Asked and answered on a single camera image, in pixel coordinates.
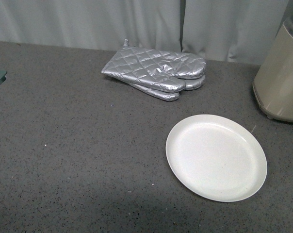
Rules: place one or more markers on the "cream two-slot toaster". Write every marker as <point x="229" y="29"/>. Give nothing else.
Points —
<point x="273" y="84"/>

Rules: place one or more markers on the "upper silver oven mitt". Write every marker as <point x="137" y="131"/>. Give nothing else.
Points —
<point x="165" y="71"/>

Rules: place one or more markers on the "silver oven mitt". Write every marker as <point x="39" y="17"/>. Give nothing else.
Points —
<point x="190" y="86"/>
<point x="165" y="71"/>

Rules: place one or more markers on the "lower silver oven mitt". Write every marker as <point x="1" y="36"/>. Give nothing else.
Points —
<point x="190" y="86"/>

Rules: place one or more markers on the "white round plate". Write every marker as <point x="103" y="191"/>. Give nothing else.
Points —
<point x="216" y="158"/>

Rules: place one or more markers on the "pale grey curtain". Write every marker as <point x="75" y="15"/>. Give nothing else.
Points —
<point x="224" y="30"/>

